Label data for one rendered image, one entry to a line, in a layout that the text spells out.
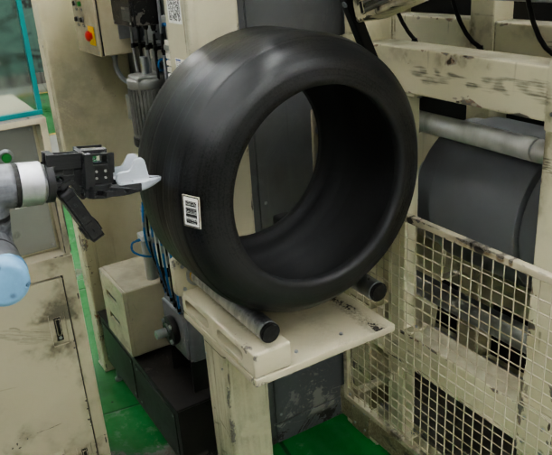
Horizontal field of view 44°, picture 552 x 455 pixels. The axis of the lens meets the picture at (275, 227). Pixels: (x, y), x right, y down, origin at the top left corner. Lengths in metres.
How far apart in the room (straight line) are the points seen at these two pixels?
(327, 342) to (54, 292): 0.77
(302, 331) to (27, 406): 0.85
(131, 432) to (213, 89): 1.69
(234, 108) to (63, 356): 1.04
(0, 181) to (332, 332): 0.79
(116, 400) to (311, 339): 1.44
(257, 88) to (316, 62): 0.13
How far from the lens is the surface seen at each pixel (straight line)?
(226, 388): 1.92
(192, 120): 1.24
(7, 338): 1.96
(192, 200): 1.23
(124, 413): 2.78
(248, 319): 1.43
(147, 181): 1.28
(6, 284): 1.09
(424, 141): 2.28
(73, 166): 1.23
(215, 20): 1.59
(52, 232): 1.93
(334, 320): 1.62
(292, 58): 1.28
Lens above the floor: 1.63
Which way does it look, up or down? 23 degrees down
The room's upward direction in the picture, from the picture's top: 4 degrees counter-clockwise
